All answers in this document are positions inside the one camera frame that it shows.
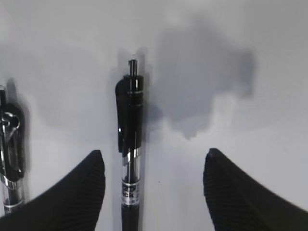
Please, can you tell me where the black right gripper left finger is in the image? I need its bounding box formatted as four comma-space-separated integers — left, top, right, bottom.
0, 150, 105, 231

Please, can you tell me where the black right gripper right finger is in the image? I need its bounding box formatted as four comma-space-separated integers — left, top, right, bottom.
203, 148, 308, 231

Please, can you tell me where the black pen middle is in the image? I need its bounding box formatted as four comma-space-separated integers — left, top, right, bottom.
0, 86, 25, 215

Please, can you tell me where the black pen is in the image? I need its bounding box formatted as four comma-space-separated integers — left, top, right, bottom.
0, 86, 25, 215
115, 59, 144, 231

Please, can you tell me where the black pen right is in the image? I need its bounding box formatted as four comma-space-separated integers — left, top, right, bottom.
115, 59, 144, 231

